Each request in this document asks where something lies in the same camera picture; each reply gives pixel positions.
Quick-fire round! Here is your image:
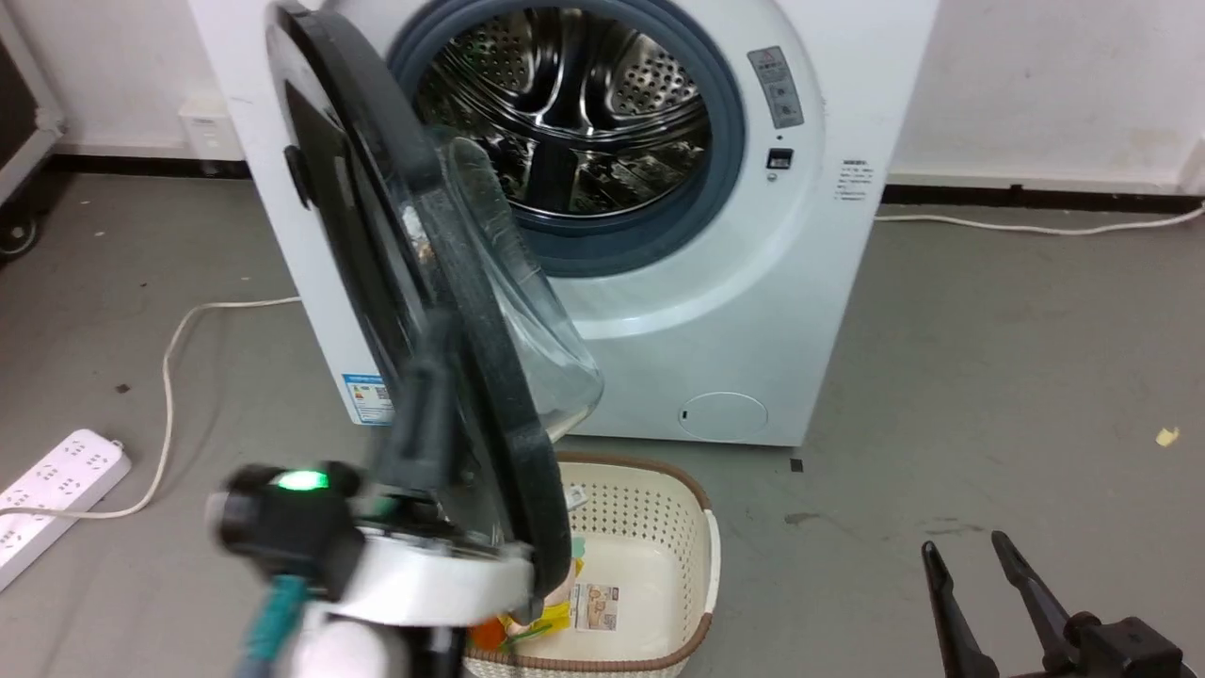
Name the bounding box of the grey warning sticker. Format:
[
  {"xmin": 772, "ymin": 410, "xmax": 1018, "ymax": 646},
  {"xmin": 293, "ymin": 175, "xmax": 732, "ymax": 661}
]
[{"xmin": 747, "ymin": 46, "xmax": 807, "ymax": 131}]

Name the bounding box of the grey rubber door gasket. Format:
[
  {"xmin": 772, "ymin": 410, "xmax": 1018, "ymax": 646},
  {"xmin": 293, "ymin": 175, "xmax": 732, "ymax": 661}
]
[{"xmin": 387, "ymin": 0, "xmax": 747, "ymax": 280}]

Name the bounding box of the round white filter cover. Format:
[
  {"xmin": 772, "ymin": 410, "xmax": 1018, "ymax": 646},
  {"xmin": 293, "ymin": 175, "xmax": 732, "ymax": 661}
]
[{"xmin": 677, "ymin": 391, "xmax": 769, "ymax": 442}]

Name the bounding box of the white front-load washing machine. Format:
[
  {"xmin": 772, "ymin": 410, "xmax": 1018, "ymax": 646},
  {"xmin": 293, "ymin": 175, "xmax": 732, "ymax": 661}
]
[{"xmin": 188, "ymin": 0, "xmax": 942, "ymax": 449}]

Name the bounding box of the cream power strip cable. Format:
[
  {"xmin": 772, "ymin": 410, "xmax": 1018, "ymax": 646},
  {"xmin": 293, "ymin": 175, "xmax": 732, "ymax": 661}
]
[{"xmin": 0, "ymin": 296, "xmax": 303, "ymax": 522}]

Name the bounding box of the black round glass washer door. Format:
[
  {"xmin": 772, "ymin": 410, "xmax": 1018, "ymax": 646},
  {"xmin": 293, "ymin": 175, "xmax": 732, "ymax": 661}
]
[{"xmin": 264, "ymin": 0, "xmax": 606, "ymax": 624}]

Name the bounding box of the white wall outlet box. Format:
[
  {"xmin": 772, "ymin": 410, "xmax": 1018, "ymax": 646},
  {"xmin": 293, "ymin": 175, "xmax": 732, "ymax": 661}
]
[{"xmin": 178, "ymin": 93, "xmax": 243, "ymax": 162}]

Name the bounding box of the cream brown-rimmed laundry basket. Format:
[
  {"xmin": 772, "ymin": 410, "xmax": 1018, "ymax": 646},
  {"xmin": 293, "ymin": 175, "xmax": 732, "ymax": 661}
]
[{"xmin": 461, "ymin": 451, "xmax": 723, "ymax": 678}]

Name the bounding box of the small printed text label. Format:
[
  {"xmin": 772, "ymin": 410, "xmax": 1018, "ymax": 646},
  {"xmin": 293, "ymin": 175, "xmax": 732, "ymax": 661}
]
[{"xmin": 835, "ymin": 157, "xmax": 877, "ymax": 202}]

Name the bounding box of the blue energy label sticker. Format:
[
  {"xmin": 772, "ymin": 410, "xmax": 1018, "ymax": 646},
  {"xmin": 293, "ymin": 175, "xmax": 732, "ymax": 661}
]
[{"xmin": 340, "ymin": 372, "xmax": 395, "ymax": 428}]

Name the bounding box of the white power strip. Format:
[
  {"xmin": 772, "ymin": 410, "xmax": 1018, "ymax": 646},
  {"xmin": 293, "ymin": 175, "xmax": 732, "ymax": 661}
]
[{"xmin": 0, "ymin": 428, "xmax": 134, "ymax": 594}]

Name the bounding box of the white floor cable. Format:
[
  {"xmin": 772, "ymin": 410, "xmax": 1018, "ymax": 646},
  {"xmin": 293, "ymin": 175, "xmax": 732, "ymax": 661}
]
[{"xmin": 873, "ymin": 202, "xmax": 1205, "ymax": 237}]

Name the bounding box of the steel perforated washer drum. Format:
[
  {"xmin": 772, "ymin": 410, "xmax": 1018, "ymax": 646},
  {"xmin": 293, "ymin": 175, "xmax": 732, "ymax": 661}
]
[{"xmin": 412, "ymin": 6, "xmax": 714, "ymax": 223}]

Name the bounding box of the printed paper basket label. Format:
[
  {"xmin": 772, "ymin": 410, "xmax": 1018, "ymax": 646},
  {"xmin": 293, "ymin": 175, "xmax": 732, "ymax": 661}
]
[{"xmin": 569, "ymin": 583, "xmax": 620, "ymax": 633}]

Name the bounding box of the black white-framed wheeled cart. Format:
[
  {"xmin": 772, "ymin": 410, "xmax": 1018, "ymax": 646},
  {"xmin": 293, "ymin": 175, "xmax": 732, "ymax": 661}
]
[{"xmin": 0, "ymin": 0, "xmax": 66, "ymax": 263}]

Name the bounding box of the yellow toy item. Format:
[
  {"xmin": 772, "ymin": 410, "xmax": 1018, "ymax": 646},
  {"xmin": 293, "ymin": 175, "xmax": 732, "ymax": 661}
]
[{"xmin": 506, "ymin": 601, "xmax": 575, "ymax": 651}]

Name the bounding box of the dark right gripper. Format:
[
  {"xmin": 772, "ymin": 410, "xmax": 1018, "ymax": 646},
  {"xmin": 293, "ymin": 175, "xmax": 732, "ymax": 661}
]
[{"xmin": 922, "ymin": 530, "xmax": 1198, "ymax": 678}]

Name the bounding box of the teal left arm cable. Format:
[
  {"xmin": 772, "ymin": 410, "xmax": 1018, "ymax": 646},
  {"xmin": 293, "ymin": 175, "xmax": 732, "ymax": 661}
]
[{"xmin": 235, "ymin": 574, "xmax": 312, "ymax": 678}]

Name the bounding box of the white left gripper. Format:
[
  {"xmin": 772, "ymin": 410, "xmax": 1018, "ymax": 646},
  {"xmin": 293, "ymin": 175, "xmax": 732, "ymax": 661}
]
[{"xmin": 325, "ymin": 315, "xmax": 539, "ymax": 630}]

